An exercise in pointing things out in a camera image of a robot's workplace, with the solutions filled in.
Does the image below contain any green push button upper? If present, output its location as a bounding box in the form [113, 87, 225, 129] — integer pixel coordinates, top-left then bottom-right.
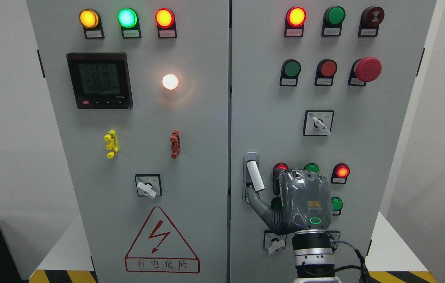
[280, 59, 301, 86]

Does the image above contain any green push button lower right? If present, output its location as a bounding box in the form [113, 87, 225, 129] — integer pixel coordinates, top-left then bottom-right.
[331, 197, 344, 216]

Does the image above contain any grey right cabinet door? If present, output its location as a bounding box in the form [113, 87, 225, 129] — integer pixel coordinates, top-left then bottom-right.
[229, 0, 436, 283]

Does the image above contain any yellow terminal clip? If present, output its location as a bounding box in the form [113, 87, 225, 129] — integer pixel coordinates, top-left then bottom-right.
[103, 129, 119, 159]

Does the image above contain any silver door swing handle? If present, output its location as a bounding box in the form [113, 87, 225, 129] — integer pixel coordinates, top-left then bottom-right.
[243, 152, 265, 204]

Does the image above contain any green push button lower left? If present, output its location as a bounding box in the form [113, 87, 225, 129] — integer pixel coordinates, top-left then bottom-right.
[270, 196, 283, 211]

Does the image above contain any white selector switch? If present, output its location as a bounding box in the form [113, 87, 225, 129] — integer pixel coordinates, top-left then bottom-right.
[303, 109, 334, 136]
[263, 230, 287, 255]

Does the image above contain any black rotary selector switch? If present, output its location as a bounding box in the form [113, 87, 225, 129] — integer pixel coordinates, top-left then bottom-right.
[326, 230, 341, 252]

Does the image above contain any red emergency stop mushroom button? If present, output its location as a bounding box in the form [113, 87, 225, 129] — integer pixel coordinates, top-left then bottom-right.
[347, 56, 382, 86]

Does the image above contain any yellow indicator light top left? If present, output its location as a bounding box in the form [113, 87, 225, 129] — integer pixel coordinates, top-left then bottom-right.
[79, 9, 105, 39]

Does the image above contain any grey left cabinet door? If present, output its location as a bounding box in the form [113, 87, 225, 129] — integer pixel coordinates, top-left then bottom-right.
[27, 0, 230, 283]

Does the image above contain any green indicator light right top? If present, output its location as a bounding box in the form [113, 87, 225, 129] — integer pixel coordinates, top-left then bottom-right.
[321, 6, 346, 37]

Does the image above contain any red lit indicator lower left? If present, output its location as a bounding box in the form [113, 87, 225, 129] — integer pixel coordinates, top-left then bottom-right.
[273, 162, 289, 184]

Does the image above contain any red lit indicator lower right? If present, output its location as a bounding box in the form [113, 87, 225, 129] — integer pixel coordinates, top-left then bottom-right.
[331, 163, 350, 184]

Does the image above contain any dark red buzzer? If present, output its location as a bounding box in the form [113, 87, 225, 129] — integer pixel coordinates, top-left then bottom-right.
[358, 6, 385, 37]

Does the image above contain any white platform with hazard stripes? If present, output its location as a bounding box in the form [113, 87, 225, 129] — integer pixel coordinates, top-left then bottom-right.
[29, 213, 435, 283]

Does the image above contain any red terminal clip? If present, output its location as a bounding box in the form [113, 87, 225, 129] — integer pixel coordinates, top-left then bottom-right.
[170, 130, 181, 159]

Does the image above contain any red lit indicator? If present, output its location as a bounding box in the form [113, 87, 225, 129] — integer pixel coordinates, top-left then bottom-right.
[331, 163, 350, 184]
[273, 162, 289, 184]

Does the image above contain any white selector switch bottom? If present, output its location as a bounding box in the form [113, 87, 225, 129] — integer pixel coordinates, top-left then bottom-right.
[263, 230, 287, 255]

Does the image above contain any white selector switch right upper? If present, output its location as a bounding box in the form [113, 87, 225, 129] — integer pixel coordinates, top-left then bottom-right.
[303, 109, 334, 136]

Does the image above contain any red electric hazard warning sticker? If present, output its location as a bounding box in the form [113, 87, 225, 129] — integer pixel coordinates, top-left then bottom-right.
[124, 206, 200, 274]

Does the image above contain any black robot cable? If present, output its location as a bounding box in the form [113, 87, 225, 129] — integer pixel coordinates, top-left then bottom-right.
[300, 232, 370, 283]

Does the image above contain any black digital power meter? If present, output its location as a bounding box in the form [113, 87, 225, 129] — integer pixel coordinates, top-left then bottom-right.
[66, 52, 133, 109]

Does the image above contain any white glowing indicator light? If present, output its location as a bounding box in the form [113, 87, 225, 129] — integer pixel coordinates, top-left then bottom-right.
[162, 73, 179, 90]

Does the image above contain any green lit indicator light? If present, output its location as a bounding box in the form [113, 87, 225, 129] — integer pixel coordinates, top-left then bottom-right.
[117, 7, 142, 39]

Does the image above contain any red-ring indicator light right top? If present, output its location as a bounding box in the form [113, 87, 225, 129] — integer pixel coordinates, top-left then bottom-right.
[284, 6, 307, 38]

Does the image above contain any green indicator lower middle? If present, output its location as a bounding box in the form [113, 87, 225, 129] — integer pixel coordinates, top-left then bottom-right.
[303, 163, 320, 173]

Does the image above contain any grey cabinet door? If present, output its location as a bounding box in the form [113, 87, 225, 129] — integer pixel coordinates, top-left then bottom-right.
[229, 0, 436, 283]
[27, 0, 230, 283]

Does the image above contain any red-ring indicator light left door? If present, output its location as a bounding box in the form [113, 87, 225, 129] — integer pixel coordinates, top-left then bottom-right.
[155, 7, 177, 38]

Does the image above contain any white selector switch left door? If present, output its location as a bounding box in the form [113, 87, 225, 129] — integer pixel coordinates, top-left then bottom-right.
[135, 174, 162, 199]

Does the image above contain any green push button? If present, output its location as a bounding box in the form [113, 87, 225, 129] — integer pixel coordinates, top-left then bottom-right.
[270, 196, 283, 211]
[280, 59, 301, 86]
[331, 197, 344, 216]

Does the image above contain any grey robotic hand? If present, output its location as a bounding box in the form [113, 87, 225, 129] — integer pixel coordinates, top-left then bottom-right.
[248, 169, 333, 235]

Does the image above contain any red push button upper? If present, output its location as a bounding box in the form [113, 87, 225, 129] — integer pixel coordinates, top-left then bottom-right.
[314, 59, 338, 86]

